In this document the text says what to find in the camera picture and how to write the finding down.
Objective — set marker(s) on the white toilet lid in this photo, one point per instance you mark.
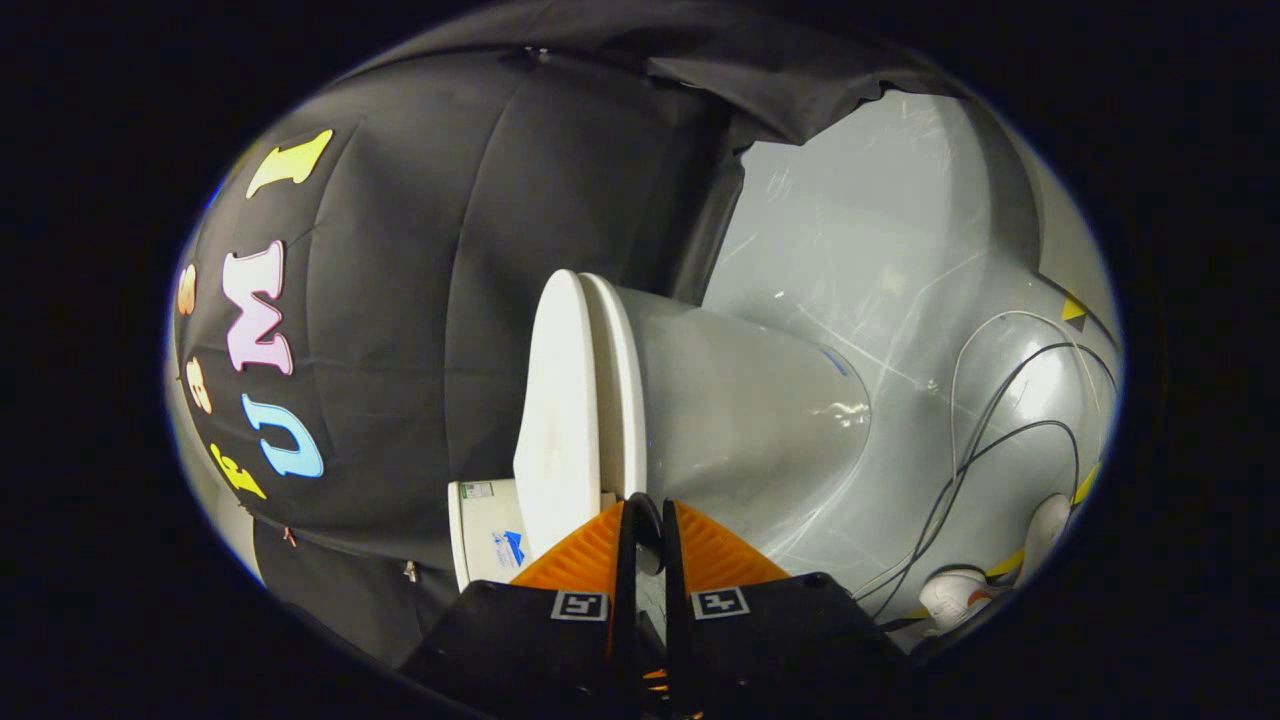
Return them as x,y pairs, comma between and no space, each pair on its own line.
560,400

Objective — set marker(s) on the black backdrop cloth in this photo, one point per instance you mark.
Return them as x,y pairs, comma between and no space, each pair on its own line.
420,300

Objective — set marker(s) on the white toilet body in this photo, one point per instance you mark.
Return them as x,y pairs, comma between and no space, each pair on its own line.
740,400

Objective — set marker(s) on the yellow floor tape triangle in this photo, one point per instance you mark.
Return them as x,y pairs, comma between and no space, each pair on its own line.
1074,310

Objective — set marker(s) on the person's white shoe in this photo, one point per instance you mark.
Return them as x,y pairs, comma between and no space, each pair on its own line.
955,595
1045,530

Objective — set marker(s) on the black round lid pull tab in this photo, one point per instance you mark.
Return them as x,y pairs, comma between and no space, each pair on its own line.
648,520

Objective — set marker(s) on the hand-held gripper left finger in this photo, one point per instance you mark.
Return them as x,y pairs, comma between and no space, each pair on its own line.
626,600

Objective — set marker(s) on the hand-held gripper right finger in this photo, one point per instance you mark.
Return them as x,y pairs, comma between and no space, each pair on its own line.
675,620

